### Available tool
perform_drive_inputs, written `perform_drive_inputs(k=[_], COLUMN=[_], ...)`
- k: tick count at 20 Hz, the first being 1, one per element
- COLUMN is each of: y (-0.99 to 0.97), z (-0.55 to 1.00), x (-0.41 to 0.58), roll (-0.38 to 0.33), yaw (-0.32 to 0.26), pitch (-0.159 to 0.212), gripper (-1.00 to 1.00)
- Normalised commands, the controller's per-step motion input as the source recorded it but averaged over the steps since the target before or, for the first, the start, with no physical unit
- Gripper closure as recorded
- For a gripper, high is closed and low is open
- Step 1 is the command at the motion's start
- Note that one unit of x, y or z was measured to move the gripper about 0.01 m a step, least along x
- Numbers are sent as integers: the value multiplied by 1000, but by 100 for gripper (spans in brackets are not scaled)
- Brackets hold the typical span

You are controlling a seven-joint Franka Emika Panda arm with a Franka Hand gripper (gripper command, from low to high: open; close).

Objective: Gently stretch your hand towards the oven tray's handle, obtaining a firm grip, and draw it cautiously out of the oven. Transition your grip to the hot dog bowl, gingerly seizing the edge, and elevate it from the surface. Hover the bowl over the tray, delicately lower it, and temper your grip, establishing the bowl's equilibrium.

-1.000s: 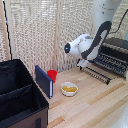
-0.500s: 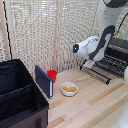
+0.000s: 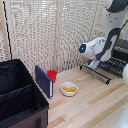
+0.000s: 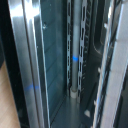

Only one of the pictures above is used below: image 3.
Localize white bowl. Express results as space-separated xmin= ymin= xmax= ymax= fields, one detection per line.
xmin=60 ymin=81 xmax=79 ymax=98

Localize thin black pole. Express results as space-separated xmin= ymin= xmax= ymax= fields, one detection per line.
xmin=2 ymin=0 xmax=13 ymax=62

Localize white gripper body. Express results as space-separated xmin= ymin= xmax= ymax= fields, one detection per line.
xmin=87 ymin=59 xmax=102 ymax=70

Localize red plastic cup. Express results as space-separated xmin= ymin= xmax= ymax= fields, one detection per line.
xmin=46 ymin=69 xmax=58 ymax=84

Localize black fabric storage box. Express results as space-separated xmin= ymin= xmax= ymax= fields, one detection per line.
xmin=0 ymin=59 xmax=50 ymax=128

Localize black wire dish rack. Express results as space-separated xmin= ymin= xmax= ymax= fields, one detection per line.
xmin=79 ymin=64 xmax=113 ymax=85

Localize beige woven folding screen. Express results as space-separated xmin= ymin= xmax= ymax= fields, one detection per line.
xmin=0 ymin=0 xmax=128 ymax=78

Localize dark blue book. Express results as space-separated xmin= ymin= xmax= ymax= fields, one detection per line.
xmin=34 ymin=64 xmax=54 ymax=100

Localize yellow food pieces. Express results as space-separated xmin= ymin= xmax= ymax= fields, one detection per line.
xmin=62 ymin=85 xmax=78 ymax=93

